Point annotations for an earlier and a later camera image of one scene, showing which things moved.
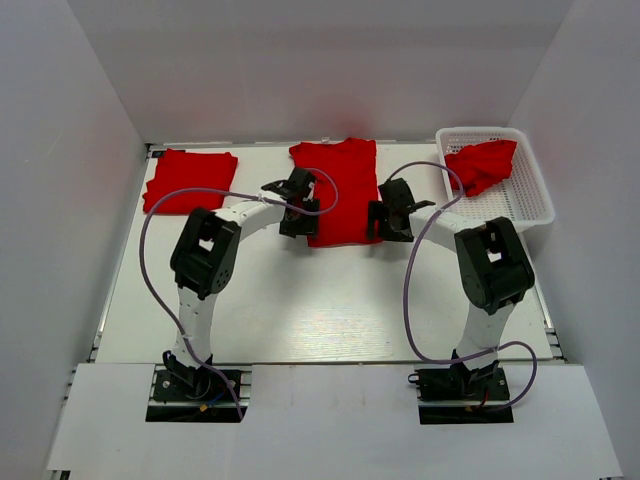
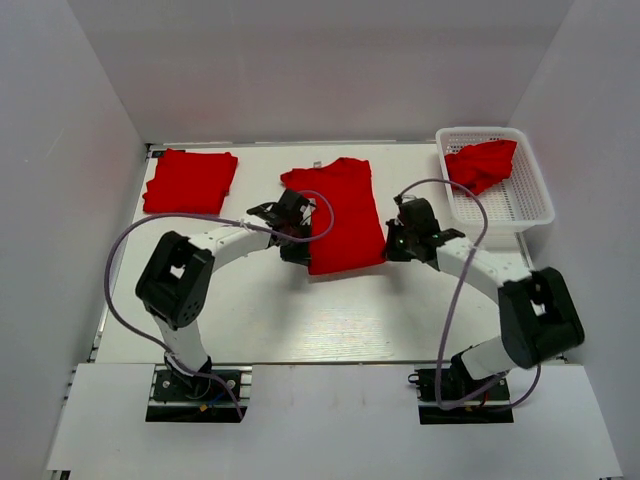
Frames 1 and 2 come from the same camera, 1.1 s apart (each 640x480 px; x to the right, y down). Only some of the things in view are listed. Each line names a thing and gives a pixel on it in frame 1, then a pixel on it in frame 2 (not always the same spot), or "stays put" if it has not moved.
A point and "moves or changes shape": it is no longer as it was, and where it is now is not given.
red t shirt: [353, 164] moves or changes shape
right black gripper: [378, 211] -> [392, 253]
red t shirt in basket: [480, 166] stays put
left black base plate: [183, 394] stays put
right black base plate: [460, 394] stays put
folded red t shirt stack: [178, 170] stays put
